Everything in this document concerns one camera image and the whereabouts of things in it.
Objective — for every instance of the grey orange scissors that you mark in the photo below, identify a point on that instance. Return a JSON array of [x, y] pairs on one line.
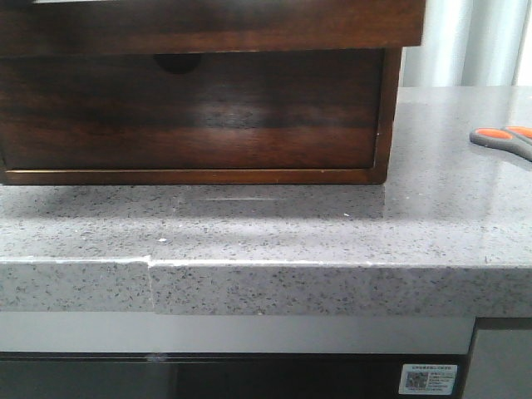
[[513, 139]]

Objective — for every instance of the dark wooden drawer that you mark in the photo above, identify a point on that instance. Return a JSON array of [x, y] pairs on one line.
[[35, 28], [187, 116]]

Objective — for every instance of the dark wooden drawer cabinet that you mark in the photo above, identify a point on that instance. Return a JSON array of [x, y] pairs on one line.
[[384, 137]]

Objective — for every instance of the white QR code sticker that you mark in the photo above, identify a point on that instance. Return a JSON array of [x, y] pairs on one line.
[[427, 379]]

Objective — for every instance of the grey cabinet door panel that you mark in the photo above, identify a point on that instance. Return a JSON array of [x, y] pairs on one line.
[[500, 365]]

